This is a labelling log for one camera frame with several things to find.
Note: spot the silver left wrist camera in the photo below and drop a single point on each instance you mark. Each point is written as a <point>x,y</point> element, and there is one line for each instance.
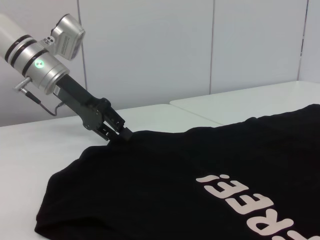
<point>68,37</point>

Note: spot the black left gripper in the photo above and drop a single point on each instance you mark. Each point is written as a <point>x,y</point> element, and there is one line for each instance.
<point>82,105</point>

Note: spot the black shirt with FREE! print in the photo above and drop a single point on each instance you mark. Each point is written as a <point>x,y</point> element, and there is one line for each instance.
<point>175,187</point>

